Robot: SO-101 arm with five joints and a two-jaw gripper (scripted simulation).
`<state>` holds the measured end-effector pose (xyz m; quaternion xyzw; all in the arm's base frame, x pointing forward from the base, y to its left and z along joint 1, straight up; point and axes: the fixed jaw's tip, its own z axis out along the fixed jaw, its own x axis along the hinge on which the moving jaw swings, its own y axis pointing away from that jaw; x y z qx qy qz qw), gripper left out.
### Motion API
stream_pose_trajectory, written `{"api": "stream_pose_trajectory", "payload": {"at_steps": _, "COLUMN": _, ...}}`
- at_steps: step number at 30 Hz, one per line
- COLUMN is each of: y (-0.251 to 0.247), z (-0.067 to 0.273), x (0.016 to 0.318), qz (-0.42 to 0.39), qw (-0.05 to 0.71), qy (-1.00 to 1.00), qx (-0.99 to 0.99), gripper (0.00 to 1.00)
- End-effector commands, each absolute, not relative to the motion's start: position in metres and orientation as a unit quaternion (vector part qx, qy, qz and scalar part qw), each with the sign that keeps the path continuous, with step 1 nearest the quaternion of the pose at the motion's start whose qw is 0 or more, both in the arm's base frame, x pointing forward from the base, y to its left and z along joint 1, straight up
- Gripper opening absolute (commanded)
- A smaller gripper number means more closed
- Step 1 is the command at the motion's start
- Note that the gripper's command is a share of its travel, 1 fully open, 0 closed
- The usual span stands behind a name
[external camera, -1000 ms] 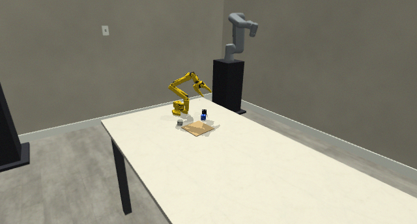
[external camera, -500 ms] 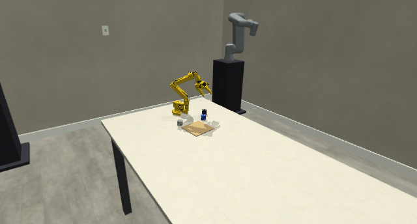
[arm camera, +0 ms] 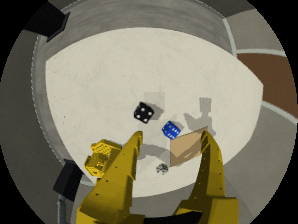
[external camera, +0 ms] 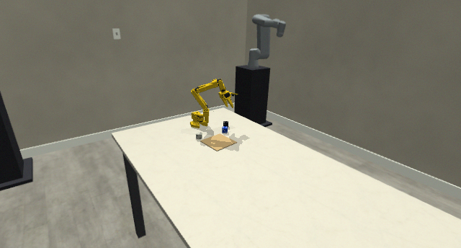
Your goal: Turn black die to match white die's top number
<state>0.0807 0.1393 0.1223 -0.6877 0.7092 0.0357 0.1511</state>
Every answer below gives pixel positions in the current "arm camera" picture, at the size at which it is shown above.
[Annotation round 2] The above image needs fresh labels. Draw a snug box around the blue die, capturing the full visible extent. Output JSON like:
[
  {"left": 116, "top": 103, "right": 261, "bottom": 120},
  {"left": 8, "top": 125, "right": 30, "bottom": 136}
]
[{"left": 162, "top": 121, "right": 181, "bottom": 140}]

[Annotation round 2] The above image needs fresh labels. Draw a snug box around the tan flat mat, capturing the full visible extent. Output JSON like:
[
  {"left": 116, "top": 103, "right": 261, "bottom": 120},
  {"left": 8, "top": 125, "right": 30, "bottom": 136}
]
[{"left": 170, "top": 126, "right": 208, "bottom": 167}]

